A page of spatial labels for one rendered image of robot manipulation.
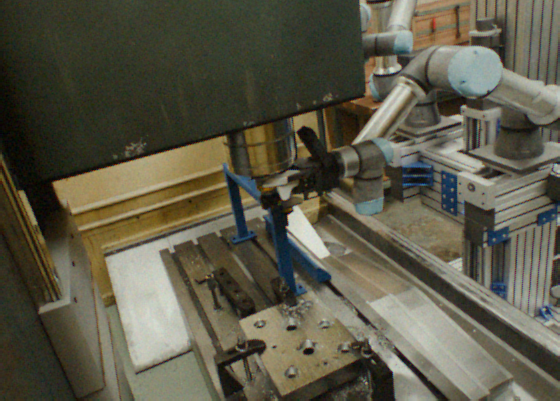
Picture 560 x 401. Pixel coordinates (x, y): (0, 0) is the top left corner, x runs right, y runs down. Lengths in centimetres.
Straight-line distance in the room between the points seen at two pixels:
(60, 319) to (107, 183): 127
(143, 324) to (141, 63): 130
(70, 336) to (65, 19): 48
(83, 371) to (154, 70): 50
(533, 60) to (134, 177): 157
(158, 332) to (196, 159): 73
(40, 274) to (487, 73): 106
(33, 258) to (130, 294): 125
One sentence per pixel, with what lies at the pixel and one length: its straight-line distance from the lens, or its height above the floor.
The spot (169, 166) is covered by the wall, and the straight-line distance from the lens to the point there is 204.
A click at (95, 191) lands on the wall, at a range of 204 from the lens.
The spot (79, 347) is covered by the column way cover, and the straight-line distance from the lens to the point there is 84.
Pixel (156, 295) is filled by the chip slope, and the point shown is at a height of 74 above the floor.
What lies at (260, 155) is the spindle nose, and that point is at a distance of 94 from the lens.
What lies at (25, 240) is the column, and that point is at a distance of 77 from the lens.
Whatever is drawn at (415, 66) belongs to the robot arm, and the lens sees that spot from 136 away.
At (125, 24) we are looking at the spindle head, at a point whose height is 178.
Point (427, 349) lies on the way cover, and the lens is 156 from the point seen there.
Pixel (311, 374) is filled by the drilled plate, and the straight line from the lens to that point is 114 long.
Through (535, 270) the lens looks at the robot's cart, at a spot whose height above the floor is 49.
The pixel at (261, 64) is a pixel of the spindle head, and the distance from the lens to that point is 86.
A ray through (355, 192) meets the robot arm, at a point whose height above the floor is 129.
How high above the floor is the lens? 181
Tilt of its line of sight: 24 degrees down
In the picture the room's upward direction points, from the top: 10 degrees counter-clockwise
